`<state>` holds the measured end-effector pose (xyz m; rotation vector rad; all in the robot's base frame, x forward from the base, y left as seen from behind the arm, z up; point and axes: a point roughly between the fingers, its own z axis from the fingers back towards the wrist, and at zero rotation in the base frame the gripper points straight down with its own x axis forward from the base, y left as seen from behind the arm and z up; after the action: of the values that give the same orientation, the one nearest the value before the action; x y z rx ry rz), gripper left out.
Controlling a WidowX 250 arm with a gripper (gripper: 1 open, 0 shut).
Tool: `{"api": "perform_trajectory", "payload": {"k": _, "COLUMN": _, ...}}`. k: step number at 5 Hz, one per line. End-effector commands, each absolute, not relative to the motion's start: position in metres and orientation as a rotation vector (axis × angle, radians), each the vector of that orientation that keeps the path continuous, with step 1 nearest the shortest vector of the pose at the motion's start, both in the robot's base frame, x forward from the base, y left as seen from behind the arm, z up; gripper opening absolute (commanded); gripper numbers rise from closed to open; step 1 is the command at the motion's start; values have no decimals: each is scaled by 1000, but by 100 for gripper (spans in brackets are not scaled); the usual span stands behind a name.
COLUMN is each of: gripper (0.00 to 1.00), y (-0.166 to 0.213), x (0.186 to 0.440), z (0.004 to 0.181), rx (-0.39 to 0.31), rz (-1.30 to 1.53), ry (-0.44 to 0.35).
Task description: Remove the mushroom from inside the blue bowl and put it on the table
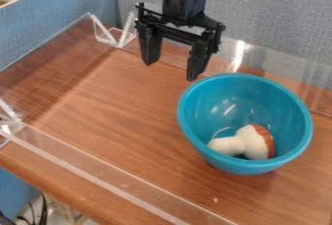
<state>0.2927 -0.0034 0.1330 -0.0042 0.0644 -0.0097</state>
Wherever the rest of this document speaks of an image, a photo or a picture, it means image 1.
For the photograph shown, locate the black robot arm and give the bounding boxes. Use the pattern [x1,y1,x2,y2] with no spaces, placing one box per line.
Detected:
[135,0,226,81]

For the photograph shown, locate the clear acrylic left barrier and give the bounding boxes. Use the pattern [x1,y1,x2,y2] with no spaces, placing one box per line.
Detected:
[0,14,112,123]

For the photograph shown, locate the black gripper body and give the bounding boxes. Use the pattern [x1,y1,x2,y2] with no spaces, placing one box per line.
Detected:
[135,2,226,47]

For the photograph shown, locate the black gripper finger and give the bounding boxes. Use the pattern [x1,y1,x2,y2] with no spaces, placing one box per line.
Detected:
[139,28,163,66]
[186,41,214,81]

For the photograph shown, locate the clear acrylic corner bracket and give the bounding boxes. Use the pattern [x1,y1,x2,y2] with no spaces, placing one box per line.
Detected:
[90,13,136,48]

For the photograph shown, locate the black floor cables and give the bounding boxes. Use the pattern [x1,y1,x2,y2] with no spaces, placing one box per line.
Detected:
[0,193,49,225]

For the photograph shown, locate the blue plastic bowl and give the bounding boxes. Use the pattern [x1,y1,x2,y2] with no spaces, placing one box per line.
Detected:
[176,74,313,176]

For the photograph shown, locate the white brown toy mushroom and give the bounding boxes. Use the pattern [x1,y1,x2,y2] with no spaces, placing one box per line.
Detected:
[207,124,275,160]

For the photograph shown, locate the clear acrylic front barrier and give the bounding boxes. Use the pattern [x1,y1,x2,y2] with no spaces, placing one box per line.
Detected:
[0,98,235,225]

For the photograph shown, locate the clear acrylic barrier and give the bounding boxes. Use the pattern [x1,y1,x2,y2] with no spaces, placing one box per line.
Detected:
[0,98,235,225]
[124,11,332,117]
[0,14,112,123]

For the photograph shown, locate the clear acrylic back barrier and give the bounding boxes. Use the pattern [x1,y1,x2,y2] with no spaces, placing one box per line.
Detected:
[124,11,332,117]

